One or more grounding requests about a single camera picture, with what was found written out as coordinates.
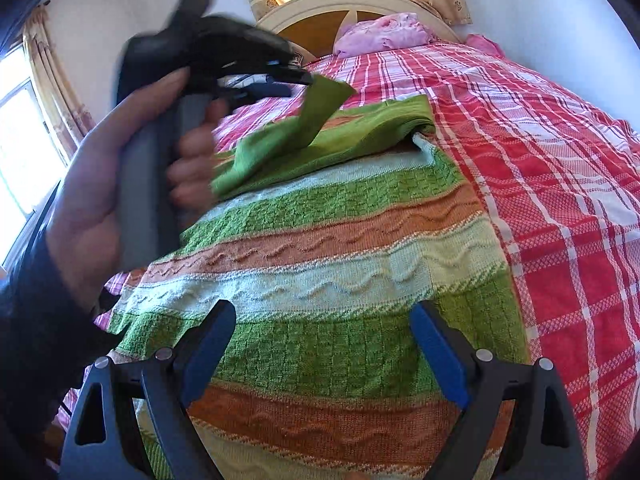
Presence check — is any person's left hand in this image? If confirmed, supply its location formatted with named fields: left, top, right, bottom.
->
left=47, top=67, right=231, bottom=307

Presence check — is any red plaid bed sheet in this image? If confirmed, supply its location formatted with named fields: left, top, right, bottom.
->
left=55, top=35, right=640, bottom=480

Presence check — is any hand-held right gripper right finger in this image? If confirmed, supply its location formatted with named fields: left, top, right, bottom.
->
left=410, top=300, right=588, bottom=480

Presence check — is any grey patterned pillow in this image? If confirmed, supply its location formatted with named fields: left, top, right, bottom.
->
left=290, top=42, right=319, bottom=68

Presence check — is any pink pillow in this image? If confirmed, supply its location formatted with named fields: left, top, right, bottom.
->
left=334, top=11, right=436, bottom=58

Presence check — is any green orange striped knit sweater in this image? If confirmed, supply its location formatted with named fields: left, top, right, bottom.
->
left=107, top=76, right=531, bottom=480

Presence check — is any person's left forearm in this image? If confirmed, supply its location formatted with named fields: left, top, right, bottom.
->
left=0, top=220, right=123, bottom=480

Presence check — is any beige window curtain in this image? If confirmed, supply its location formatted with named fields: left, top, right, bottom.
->
left=22, top=5, right=96, bottom=166

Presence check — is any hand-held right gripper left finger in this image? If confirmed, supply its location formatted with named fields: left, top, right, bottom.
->
left=59, top=299, right=237, bottom=480

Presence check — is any window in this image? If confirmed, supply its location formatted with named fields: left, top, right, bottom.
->
left=0, top=45, right=66, bottom=261

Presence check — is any pink cloth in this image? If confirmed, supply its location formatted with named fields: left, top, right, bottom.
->
left=467, top=34, right=506, bottom=57

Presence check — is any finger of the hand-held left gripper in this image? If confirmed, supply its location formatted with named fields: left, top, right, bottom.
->
left=270, top=59, right=316, bottom=87
left=227, top=82, right=295, bottom=107

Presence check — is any cream wooden headboard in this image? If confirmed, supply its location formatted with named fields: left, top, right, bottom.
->
left=255, top=0, right=461, bottom=58

